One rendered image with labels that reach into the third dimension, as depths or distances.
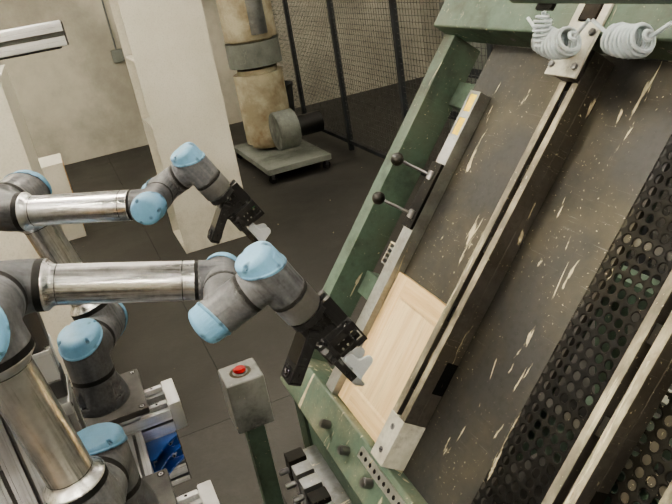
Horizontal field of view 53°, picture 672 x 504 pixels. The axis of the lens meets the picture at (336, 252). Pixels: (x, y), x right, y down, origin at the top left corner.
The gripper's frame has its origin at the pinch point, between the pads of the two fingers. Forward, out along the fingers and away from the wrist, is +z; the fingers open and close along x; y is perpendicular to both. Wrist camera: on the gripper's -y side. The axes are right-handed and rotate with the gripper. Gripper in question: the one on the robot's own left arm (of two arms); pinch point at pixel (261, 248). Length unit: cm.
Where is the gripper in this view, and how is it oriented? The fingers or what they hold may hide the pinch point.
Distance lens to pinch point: 187.6
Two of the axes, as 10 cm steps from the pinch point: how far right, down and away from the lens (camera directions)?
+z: 5.6, 6.6, 5.0
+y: 7.4, -6.7, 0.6
